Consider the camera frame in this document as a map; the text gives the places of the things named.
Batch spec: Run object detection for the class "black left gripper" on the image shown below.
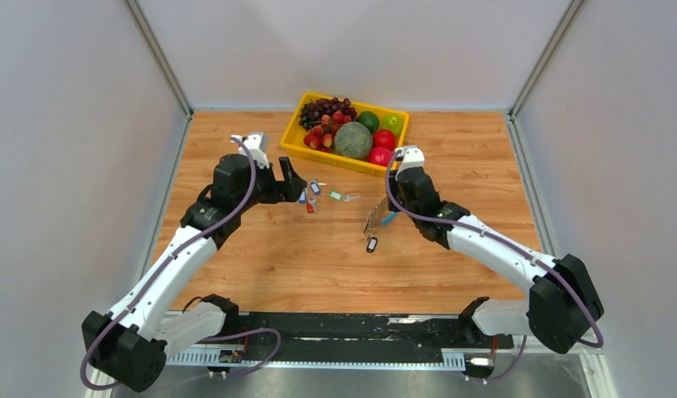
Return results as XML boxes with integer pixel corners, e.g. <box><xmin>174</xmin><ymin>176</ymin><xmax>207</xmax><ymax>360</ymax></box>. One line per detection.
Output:
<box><xmin>235</xmin><ymin>156</ymin><xmax>307</xmax><ymax>213</ymax></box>

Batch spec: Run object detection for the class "key with black tag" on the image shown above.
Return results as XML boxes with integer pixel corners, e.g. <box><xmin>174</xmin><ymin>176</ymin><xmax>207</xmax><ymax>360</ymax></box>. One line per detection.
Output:
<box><xmin>365</xmin><ymin>235</ymin><xmax>379</xmax><ymax>253</ymax></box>

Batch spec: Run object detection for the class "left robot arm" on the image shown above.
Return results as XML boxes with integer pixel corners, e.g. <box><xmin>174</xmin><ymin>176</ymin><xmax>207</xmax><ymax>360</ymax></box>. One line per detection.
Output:
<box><xmin>80</xmin><ymin>153</ymin><xmax>307</xmax><ymax>392</ymax></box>

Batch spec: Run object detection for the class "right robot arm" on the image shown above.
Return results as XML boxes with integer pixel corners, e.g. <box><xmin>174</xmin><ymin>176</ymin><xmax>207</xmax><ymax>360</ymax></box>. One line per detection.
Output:
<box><xmin>384</xmin><ymin>167</ymin><xmax>604</xmax><ymax>354</ymax></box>

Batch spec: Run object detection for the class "key with green tag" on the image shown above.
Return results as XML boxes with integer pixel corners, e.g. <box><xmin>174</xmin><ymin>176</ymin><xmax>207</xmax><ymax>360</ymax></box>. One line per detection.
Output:
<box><xmin>329</xmin><ymin>191</ymin><xmax>360</xmax><ymax>202</ymax></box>

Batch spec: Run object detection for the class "red apple front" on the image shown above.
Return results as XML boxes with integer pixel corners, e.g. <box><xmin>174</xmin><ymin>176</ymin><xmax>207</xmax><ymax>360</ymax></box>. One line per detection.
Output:
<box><xmin>368</xmin><ymin>147</ymin><xmax>393</xmax><ymax>167</ymax></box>

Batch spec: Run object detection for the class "red apple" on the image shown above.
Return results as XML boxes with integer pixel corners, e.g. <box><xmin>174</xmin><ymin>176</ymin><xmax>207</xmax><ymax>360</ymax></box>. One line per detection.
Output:
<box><xmin>368</xmin><ymin>147</ymin><xmax>393</xmax><ymax>167</ymax></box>
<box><xmin>372</xmin><ymin>129</ymin><xmax>397</xmax><ymax>151</ymax></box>

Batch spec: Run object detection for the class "red apple rear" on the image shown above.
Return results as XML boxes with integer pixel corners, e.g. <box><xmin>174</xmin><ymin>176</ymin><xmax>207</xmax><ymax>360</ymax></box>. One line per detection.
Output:
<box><xmin>372</xmin><ymin>129</ymin><xmax>397</xmax><ymax>151</ymax></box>

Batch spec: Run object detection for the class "red cherry cluster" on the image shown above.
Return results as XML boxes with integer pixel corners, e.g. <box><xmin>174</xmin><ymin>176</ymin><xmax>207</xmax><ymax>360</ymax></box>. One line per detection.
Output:
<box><xmin>303</xmin><ymin>111</ymin><xmax>352</xmax><ymax>153</ymax></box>

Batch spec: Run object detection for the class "green netted melon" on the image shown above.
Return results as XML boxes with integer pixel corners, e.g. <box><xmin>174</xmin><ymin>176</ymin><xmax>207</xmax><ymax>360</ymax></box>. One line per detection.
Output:
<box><xmin>333</xmin><ymin>122</ymin><xmax>373</xmax><ymax>160</ymax></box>

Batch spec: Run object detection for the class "dark purple grape bunch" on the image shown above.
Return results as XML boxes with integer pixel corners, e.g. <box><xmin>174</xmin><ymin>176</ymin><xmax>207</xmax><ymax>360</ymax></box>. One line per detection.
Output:
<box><xmin>298</xmin><ymin>97</ymin><xmax>358</xmax><ymax>130</ymax></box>

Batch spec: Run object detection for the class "dark green lime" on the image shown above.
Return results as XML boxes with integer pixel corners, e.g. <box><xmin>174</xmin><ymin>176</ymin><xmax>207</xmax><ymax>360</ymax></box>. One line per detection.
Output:
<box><xmin>356</xmin><ymin>111</ymin><xmax>380</xmax><ymax>133</ymax></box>

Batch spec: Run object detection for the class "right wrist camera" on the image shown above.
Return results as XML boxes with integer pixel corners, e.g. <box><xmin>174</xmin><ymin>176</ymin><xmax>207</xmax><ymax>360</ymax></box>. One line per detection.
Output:
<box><xmin>394</xmin><ymin>145</ymin><xmax>425</xmax><ymax>176</ymax></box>

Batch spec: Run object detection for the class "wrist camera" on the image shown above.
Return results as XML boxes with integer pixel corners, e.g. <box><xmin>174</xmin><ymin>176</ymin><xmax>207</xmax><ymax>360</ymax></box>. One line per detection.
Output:
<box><xmin>394</xmin><ymin>145</ymin><xmax>425</xmax><ymax>176</ymax></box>
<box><xmin>230</xmin><ymin>131</ymin><xmax>271</xmax><ymax>169</ymax></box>

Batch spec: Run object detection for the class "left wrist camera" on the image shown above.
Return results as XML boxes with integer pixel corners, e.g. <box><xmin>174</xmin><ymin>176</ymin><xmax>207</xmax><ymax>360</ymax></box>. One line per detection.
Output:
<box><xmin>230</xmin><ymin>131</ymin><xmax>271</xmax><ymax>169</ymax></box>

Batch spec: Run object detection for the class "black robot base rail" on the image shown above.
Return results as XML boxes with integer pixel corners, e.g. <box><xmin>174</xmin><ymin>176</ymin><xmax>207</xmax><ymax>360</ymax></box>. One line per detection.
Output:
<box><xmin>186</xmin><ymin>294</ymin><xmax>501</xmax><ymax>380</ymax></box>

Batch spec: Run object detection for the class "white slotted cable duct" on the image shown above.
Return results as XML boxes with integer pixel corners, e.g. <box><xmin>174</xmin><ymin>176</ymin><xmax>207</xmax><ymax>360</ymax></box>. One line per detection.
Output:
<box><xmin>167</xmin><ymin>344</ymin><xmax>467</xmax><ymax>371</ymax></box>

